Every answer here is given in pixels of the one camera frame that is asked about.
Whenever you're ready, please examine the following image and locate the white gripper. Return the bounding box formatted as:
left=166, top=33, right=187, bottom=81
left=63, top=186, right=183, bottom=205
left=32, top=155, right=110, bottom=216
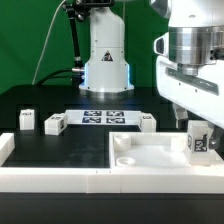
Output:
left=153, top=31, right=224, bottom=152

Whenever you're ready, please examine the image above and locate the white square tabletop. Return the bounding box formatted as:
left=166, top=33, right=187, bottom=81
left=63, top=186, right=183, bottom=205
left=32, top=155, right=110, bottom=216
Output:
left=109, top=132, right=215, bottom=168

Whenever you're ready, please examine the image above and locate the white U-shaped fence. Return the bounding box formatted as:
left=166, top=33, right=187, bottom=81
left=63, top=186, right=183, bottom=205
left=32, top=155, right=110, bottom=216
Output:
left=0, top=133, right=224, bottom=194

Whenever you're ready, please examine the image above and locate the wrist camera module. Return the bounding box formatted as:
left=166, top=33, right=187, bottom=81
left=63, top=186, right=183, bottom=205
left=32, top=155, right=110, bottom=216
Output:
left=153, top=33, right=169, bottom=57

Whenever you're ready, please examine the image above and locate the white marker base plate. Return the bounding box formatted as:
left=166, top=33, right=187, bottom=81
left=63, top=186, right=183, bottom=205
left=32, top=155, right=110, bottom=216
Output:
left=65, top=110, right=141, bottom=125

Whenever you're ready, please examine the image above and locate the black cable bundle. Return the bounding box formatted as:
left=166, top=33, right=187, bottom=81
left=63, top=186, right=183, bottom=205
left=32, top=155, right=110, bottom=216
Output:
left=35, top=67, right=88, bottom=87

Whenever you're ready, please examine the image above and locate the black camera stand pole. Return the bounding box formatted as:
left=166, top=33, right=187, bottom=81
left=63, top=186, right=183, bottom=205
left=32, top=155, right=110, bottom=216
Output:
left=63, top=0, right=115, bottom=68

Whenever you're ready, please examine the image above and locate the grey cable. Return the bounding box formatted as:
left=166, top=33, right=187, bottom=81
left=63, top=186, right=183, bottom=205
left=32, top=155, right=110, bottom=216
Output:
left=31, top=0, right=68, bottom=86

